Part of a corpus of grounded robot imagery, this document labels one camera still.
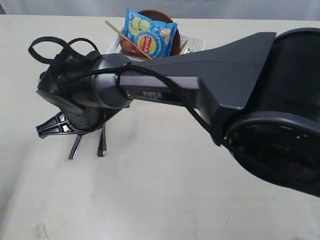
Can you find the silver metal table knife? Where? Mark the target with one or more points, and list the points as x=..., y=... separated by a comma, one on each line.
x=75, y=147

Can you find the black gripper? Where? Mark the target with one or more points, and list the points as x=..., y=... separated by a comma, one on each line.
x=83, y=121

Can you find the brown wooden plate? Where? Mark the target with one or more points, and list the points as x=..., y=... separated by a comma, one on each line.
x=175, y=37

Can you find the grey speckled ceramic bowl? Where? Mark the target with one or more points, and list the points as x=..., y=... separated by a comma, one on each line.
x=188, y=47

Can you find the blue Lays chips bag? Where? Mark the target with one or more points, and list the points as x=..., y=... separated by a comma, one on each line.
x=150, y=37

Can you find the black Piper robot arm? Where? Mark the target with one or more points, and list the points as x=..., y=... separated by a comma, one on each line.
x=259, y=97

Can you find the silver metal fork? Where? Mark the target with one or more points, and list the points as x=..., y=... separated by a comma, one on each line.
x=102, y=145

